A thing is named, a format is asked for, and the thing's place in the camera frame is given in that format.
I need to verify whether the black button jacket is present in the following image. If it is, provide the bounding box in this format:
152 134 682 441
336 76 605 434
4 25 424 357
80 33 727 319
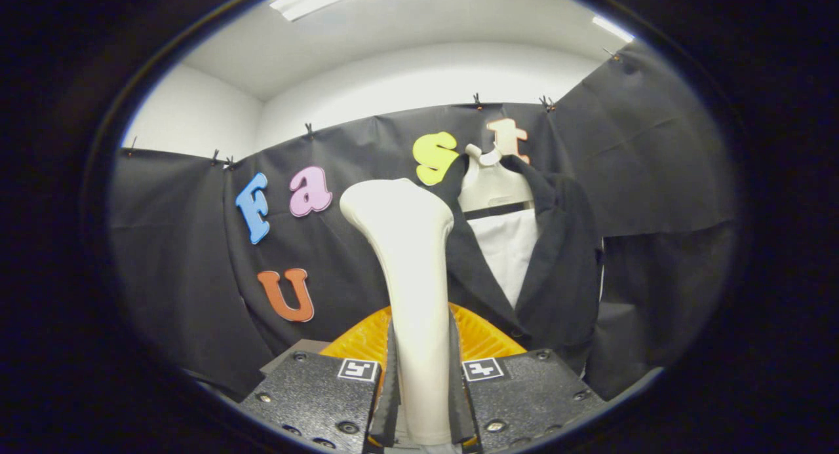
429 154 604 376

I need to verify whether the cream plastic hanger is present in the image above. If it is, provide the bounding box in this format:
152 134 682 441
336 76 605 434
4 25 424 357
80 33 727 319
458 144 535 214

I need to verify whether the white garment steamer head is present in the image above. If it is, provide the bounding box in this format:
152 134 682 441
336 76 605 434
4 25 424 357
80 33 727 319
340 178 455 445

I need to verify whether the small ceiling light panel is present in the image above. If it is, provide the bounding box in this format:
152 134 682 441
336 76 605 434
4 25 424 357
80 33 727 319
593 15 635 43

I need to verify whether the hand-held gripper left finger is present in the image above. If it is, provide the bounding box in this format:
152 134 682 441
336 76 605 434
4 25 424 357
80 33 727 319
237 305 402 454

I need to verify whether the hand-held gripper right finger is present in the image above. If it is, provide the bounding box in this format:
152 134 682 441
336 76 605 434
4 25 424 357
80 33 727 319
448 302 607 454

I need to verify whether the white mannequin torso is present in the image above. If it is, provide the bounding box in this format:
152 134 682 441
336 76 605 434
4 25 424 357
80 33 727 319
467 208 541 309

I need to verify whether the black backdrop cloth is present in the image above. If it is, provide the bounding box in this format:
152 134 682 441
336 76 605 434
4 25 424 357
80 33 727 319
108 40 740 402

